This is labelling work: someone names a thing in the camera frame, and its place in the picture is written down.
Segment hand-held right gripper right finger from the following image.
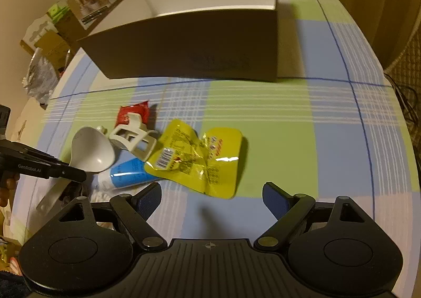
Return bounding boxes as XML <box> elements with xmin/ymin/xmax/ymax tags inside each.
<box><xmin>257</xmin><ymin>181</ymin><xmax>375</xmax><ymax>248</ymax></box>

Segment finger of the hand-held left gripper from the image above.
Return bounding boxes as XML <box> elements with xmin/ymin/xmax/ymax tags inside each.
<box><xmin>0</xmin><ymin>155</ymin><xmax>88</xmax><ymax>183</ymax></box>
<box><xmin>0</xmin><ymin>141</ymin><xmax>70</xmax><ymax>167</ymax></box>

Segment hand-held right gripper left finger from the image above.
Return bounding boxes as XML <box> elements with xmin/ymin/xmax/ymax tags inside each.
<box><xmin>58</xmin><ymin>182</ymin><xmax>166</xmax><ymax>250</ymax></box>

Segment blue packet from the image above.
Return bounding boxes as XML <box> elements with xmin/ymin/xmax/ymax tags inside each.
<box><xmin>109</xmin><ymin>157</ymin><xmax>162</xmax><ymax>191</ymax></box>

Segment white plastic spoon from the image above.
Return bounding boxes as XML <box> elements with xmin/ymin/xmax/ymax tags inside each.
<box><xmin>36</xmin><ymin>126</ymin><xmax>116</xmax><ymax>213</ymax></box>

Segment yellow foil packet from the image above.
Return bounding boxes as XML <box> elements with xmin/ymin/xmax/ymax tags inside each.
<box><xmin>145</xmin><ymin>118</ymin><xmax>244</xmax><ymax>199</ymax></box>

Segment white plastic clip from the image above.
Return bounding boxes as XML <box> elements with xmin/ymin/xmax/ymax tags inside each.
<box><xmin>108</xmin><ymin>113</ymin><xmax>159</xmax><ymax>158</ymax></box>

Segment red snack packet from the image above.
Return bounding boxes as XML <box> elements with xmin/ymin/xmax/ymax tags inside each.
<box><xmin>117</xmin><ymin>101</ymin><xmax>152</xmax><ymax>129</ymax></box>

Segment brown cardboard box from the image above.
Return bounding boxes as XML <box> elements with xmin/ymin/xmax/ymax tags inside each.
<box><xmin>76</xmin><ymin>0</ymin><xmax>279</xmax><ymax>83</ymax></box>

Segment person's left hand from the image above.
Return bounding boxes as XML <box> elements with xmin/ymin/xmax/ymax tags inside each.
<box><xmin>0</xmin><ymin>172</ymin><xmax>21</xmax><ymax>208</ymax></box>

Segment crumpled plastic bag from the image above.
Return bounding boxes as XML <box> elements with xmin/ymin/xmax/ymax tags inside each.
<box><xmin>24</xmin><ymin>49</ymin><xmax>62</xmax><ymax>105</ymax></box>

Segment plain cardboard box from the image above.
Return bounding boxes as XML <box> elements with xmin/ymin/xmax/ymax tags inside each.
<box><xmin>20</xmin><ymin>31</ymin><xmax>77</xmax><ymax>60</ymax></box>

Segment white cut-out box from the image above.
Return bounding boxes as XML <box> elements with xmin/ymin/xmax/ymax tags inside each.
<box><xmin>23</xmin><ymin>17</ymin><xmax>58</xmax><ymax>46</ymax></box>

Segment green box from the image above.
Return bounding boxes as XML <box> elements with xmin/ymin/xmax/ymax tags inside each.
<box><xmin>46</xmin><ymin>0</ymin><xmax>72</xmax><ymax>23</ymax></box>

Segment woven mat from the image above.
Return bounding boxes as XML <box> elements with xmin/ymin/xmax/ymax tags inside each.
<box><xmin>383</xmin><ymin>34</ymin><xmax>421</xmax><ymax>88</ymax></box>

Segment black cables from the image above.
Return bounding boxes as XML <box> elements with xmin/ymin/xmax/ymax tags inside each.
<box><xmin>385</xmin><ymin>73</ymin><xmax>421</xmax><ymax>168</ymax></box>

